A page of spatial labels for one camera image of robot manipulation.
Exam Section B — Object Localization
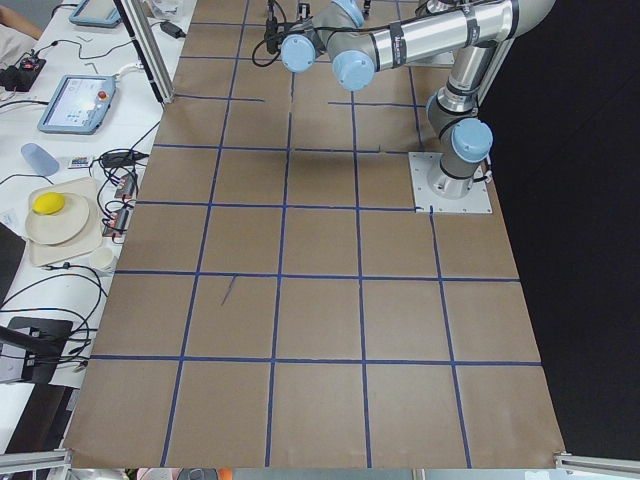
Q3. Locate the beige tray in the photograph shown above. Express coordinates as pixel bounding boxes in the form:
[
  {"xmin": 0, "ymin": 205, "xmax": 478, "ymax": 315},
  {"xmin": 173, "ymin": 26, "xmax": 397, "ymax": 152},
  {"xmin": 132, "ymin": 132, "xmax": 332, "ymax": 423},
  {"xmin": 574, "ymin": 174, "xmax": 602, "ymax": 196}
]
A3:
[{"xmin": 25, "ymin": 177, "xmax": 102, "ymax": 267}]

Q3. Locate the white paper cup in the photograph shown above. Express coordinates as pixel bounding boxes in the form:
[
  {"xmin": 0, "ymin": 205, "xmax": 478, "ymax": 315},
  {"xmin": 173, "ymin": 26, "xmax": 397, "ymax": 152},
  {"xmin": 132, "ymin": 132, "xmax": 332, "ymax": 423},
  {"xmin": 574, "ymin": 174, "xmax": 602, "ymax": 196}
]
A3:
[{"xmin": 89, "ymin": 247, "xmax": 118, "ymax": 274}]

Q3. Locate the beige plate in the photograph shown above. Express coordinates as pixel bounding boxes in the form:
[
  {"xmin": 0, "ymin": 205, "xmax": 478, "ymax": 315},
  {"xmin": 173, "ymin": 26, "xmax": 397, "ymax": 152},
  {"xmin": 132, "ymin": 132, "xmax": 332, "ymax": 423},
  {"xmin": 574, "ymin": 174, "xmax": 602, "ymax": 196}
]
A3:
[{"xmin": 25, "ymin": 193, "xmax": 90, "ymax": 245}]

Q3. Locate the light blue plastic cup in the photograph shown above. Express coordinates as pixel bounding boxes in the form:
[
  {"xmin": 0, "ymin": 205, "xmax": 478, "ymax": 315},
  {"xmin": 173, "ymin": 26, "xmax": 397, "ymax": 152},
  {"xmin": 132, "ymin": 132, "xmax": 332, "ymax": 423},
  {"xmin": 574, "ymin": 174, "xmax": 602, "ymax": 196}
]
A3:
[{"xmin": 21, "ymin": 143, "xmax": 60, "ymax": 177}]

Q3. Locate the black power adapter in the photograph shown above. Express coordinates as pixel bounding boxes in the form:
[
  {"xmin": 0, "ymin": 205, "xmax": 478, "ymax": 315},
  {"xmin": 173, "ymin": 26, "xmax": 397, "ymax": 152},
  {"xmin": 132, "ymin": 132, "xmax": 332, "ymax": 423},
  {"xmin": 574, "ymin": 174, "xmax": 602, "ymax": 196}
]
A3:
[{"xmin": 159, "ymin": 20, "xmax": 186, "ymax": 39}]

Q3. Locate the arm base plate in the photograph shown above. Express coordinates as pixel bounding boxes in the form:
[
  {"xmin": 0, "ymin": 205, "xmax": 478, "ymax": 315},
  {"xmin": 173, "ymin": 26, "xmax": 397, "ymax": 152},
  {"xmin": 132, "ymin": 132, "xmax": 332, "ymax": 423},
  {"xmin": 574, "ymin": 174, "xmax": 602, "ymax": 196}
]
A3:
[{"xmin": 408, "ymin": 152, "xmax": 493, "ymax": 215}]

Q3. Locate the black monitor stand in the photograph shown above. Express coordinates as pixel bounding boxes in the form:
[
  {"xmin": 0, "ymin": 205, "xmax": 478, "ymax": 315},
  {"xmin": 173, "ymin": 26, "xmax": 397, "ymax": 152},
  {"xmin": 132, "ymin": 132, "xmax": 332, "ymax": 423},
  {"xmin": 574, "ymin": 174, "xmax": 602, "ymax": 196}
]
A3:
[{"xmin": 1, "ymin": 316, "xmax": 73, "ymax": 384}]

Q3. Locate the aluminium frame post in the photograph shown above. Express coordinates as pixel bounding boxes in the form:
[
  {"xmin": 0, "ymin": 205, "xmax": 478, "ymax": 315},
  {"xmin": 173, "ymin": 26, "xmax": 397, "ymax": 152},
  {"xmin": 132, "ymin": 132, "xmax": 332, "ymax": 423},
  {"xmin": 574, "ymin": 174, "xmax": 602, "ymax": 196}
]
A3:
[{"xmin": 114, "ymin": 0, "xmax": 175, "ymax": 104}]

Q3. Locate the yellow lemon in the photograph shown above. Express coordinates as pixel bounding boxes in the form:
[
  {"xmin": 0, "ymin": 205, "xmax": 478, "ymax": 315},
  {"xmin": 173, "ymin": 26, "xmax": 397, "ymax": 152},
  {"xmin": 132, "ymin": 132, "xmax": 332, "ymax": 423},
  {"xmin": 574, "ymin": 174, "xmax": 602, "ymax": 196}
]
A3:
[{"xmin": 31, "ymin": 192, "xmax": 66, "ymax": 215}]

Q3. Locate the blue teach pendant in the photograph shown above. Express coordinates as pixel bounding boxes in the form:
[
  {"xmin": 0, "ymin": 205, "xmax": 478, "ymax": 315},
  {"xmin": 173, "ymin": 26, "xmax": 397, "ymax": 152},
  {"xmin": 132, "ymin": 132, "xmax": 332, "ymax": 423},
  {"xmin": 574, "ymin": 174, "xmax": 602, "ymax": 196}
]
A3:
[
  {"xmin": 37, "ymin": 75, "xmax": 116, "ymax": 135},
  {"xmin": 69, "ymin": 0, "xmax": 121, "ymax": 28}
]

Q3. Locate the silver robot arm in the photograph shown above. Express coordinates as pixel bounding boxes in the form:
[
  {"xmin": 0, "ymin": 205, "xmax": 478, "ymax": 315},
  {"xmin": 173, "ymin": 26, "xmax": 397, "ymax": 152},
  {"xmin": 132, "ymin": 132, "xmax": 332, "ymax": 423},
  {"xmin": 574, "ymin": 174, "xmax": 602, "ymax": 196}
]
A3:
[{"xmin": 275, "ymin": 0, "xmax": 554, "ymax": 200}]

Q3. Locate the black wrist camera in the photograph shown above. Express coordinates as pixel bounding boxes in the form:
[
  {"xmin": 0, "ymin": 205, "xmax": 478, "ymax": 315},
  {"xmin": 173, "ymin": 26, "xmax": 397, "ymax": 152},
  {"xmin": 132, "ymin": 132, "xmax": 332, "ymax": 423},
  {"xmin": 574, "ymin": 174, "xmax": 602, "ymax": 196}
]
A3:
[{"xmin": 264, "ymin": 0, "xmax": 279, "ymax": 55}]

